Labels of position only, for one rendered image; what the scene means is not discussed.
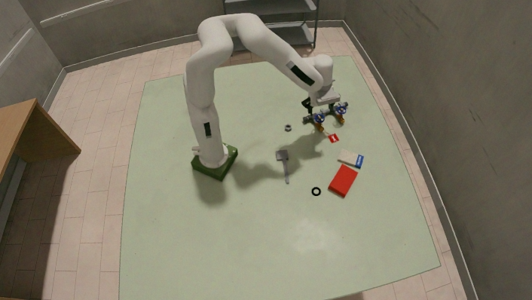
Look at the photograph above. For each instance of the red tag on chain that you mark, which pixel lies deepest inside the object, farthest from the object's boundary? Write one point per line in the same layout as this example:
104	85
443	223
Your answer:
333	138

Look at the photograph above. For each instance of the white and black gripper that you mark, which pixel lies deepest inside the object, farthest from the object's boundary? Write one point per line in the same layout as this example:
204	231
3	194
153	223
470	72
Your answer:
312	100

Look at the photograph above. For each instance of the grey pipe manifold with two blue valves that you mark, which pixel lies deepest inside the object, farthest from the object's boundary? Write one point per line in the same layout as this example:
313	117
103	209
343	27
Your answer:
322	112

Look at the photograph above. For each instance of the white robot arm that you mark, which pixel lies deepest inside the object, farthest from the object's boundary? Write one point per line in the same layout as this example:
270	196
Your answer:
312	74

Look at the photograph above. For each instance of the red rectangular block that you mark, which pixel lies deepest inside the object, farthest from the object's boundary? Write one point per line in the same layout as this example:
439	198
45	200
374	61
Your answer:
343	180

